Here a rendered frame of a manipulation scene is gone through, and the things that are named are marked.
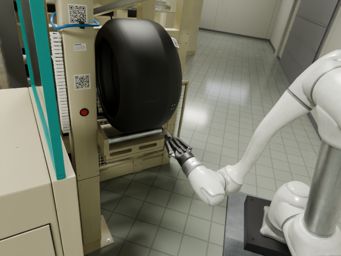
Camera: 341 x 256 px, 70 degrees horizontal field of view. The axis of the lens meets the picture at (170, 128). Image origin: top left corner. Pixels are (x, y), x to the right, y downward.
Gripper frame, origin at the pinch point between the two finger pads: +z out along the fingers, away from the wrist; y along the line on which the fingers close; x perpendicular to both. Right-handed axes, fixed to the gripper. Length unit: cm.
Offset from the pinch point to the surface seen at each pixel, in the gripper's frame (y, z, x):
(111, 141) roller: 21.4, 18.5, 14.4
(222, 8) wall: -770, 822, 115
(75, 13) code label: 33, 34, -45
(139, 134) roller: 5.0, 18.9, 13.8
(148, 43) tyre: 5.0, 22.4, -36.9
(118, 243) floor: 16, 5, 104
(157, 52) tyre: 1.9, 18.8, -34.2
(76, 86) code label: 35.3, 30.1, -13.6
